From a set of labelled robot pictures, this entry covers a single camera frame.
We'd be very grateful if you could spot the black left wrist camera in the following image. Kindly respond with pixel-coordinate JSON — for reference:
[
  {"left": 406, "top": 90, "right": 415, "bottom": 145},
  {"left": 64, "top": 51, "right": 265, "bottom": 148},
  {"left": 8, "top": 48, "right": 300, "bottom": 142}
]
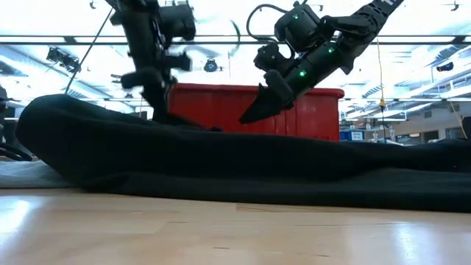
[{"left": 161, "top": 51, "right": 194, "bottom": 73}]

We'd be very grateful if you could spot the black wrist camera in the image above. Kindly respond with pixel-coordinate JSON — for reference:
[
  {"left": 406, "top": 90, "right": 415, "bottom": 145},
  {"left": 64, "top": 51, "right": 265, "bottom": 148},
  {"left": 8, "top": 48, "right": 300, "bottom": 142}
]
[
  {"left": 252, "top": 41, "right": 292, "bottom": 74},
  {"left": 161, "top": 51, "right": 194, "bottom": 73}
]

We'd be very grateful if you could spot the black overhead frame bar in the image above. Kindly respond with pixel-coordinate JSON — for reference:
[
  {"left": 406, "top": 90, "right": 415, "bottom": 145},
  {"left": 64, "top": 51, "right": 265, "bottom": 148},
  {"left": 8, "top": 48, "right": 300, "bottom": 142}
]
[{"left": 0, "top": 35, "right": 471, "bottom": 46}]

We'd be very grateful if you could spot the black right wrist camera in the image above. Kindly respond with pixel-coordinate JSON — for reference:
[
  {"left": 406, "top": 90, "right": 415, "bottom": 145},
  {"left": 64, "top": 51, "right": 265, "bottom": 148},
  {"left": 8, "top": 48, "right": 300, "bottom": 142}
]
[{"left": 252, "top": 41, "right": 292, "bottom": 74}]

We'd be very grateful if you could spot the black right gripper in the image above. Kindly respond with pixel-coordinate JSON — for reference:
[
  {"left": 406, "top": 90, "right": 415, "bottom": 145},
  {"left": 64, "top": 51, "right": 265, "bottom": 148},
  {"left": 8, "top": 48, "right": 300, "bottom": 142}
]
[{"left": 238, "top": 40, "right": 353, "bottom": 125}]

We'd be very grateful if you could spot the black garment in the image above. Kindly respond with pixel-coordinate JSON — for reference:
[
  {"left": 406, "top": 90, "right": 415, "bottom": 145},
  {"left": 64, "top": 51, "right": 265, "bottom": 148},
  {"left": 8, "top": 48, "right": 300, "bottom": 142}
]
[{"left": 15, "top": 93, "right": 471, "bottom": 213}]

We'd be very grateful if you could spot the round black ceiling camera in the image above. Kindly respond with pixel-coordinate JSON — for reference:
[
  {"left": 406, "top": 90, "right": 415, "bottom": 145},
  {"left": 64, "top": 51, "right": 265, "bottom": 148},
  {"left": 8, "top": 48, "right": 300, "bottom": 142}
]
[{"left": 203, "top": 57, "right": 220, "bottom": 74}]

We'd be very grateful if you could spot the blue bin with white label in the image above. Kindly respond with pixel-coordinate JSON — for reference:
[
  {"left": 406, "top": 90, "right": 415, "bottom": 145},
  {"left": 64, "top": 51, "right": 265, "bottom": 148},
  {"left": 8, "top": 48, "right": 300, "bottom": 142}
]
[{"left": 340, "top": 130, "right": 366, "bottom": 143}]

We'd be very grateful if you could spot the red plastic laundry bin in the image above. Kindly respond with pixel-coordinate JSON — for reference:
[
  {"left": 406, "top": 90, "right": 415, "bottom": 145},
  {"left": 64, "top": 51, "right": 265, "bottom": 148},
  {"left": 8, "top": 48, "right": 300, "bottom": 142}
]
[{"left": 167, "top": 82, "right": 346, "bottom": 143}]

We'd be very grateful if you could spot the grey Reebok t-shirt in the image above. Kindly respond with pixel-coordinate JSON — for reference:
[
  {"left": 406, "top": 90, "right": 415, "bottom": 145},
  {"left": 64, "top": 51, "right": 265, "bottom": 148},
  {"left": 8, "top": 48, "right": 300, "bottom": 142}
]
[{"left": 0, "top": 160, "right": 77, "bottom": 190}]

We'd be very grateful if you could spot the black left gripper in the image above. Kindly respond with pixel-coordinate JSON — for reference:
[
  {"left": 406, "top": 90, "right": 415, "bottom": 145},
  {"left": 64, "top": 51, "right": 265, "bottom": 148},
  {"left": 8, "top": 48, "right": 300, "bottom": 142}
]
[{"left": 120, "top": 9, "right": 178, "bottom": 124}]

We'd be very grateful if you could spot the black ceiling camera cluster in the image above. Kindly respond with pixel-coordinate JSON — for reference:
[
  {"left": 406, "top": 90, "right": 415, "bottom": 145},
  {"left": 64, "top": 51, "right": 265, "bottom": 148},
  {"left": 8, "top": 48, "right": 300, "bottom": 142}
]
[{"left": 46, "top": 46, "right": 82, "bottom": 74}]

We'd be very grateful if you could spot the thick black cable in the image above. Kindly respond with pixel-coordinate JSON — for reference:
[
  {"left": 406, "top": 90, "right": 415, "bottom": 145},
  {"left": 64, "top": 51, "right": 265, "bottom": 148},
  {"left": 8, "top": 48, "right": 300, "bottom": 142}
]
[{"left": 64, "top": 7, "right": 113, "bottom": 95}]

